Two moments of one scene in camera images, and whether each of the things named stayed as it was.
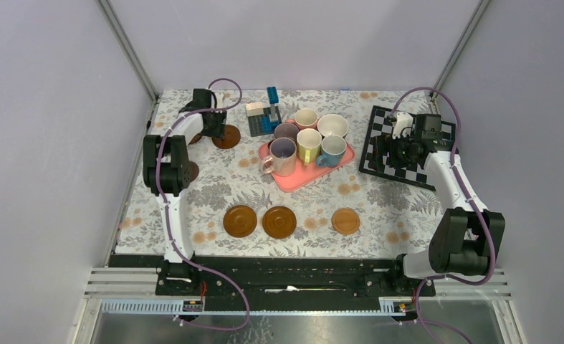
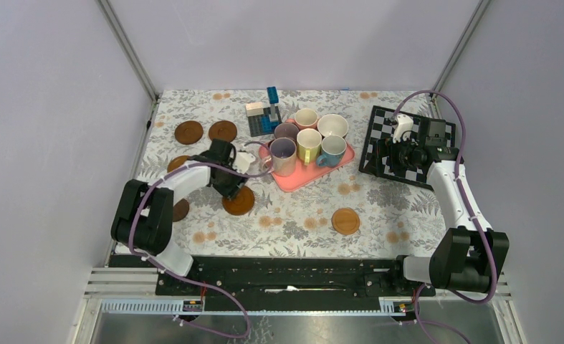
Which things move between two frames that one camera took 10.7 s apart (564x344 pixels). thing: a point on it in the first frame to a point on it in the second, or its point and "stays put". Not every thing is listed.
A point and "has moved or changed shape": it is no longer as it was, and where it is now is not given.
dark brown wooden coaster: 239,221 to 241,203
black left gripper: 217,131 to 230,190
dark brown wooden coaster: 279,222 has moved or changed shape
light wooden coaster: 345,221 stays put
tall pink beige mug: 282,157 stays put
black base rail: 222,279 stays put
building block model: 263,120 stays put
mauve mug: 287,130 stays put
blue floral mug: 333,149 stays put
